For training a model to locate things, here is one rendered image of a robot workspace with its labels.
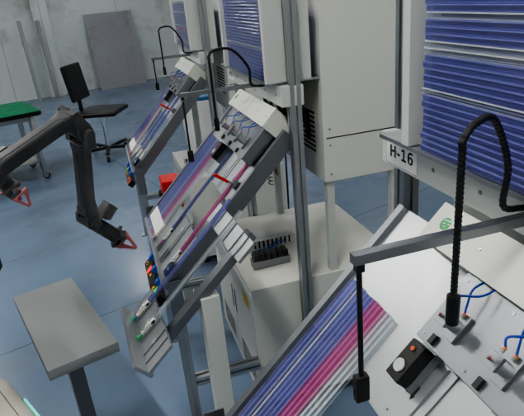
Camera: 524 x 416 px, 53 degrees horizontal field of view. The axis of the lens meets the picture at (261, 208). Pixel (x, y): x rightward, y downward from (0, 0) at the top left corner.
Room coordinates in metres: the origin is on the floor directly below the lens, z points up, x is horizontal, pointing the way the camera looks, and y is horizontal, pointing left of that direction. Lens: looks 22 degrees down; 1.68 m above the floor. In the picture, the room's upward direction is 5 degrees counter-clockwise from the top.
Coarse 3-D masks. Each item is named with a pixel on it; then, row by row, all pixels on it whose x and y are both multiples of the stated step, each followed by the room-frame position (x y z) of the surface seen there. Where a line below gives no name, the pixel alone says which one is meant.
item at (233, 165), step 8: (232, 112) 2.41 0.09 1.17; (224, 120) 2.42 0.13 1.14; (232, 120) 2.34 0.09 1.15; (216, 136) 2.36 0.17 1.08; (232, 160) 2.01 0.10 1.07; (240, 160) 1.95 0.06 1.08; (256, 160) 1.84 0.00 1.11; (224, 168) 2.02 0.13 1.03; (232, 168) 1.95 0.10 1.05; (240, 168) 1.90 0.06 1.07; (248, 168) 1.84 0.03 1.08; (224, 176) 1.96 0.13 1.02; (232, 176) 1.91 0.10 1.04; (240, 176) 1.84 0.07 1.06; (216, 184) 1.97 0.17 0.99; (224, 184) 1.91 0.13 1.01; (232, 192) 1.80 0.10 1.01
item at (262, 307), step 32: (256, 224) 2.37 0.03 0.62; (288, 224) 2.34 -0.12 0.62; (320, 224) 2.30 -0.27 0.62; (352, 224) 2.27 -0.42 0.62; (320, 256) 1.98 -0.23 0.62; (224, 288) 2.30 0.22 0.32; (256, 288) 1.77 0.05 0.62; (288, 288) 1.79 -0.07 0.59; (320, 288) 1.82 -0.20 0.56; (256, 320) 1.75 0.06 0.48; (288, 320) 1.79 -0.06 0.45; (256, 352) 1.76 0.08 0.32
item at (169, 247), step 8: (176, 216) 2.08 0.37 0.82; (184, 216) 2.00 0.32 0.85; (168, 224) 2.08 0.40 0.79; (184, 224) 1.95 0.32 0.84; (176, 232) 1.96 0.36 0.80; (184, 232) 1.89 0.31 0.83; (160, 240) 2.03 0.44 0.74; (168, 240) 1.96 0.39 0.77; (176, 240) 1.90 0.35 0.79; (184, 240) 1.84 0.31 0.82; (192, 240) 1.78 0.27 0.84; (160, 248) 1.97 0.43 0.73; (168, 248) 1.89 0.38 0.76; (176, 248) 1.85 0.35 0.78; (160, 256) 1.92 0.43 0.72; (168, 256) 1.85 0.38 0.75
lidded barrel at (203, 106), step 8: (200, 96) 5.97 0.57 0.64; (200, 104) 5.91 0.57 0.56; (208, 104) 5.93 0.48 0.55; (200, 112) 5.91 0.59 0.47; (208, 112) 5.93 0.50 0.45; (184, 120) 6.04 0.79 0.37; (192, 120) 5.94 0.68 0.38; (200, 120) 5.92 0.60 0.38; (208, 120) 5.93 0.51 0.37; (184, 128) 6.11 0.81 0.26; (192, 128) 5.96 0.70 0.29; (208, 128) 5.94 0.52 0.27; (192, 136) 5.97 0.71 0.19; (192, 144) 5.99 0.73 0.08
